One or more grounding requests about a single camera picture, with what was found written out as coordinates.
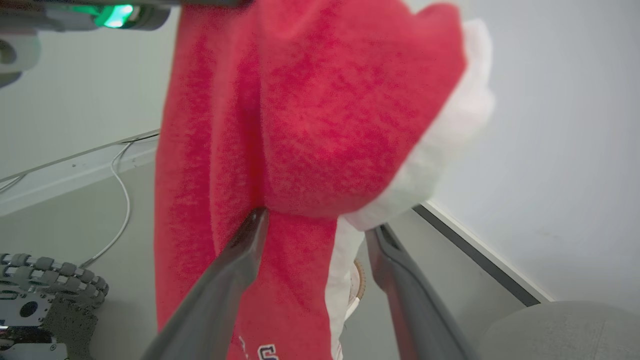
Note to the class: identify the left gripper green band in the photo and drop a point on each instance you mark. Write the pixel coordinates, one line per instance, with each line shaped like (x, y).
(122, 15)

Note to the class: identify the white sneaker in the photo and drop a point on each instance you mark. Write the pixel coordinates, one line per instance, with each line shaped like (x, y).
(356, 290)

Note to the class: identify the red and white garment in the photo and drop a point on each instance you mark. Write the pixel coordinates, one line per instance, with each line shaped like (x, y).
(300, 150)

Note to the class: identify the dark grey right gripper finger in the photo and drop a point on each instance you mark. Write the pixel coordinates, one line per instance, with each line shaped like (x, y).
(415, 305)

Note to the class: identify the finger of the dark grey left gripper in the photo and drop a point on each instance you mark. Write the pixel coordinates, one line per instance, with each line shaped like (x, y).
(220, 295)

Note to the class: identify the grey seat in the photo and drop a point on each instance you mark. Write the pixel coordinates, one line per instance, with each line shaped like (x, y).
(565, 332)

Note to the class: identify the robot wheeled base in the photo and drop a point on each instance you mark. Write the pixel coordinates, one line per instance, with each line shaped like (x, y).
(42, 305)

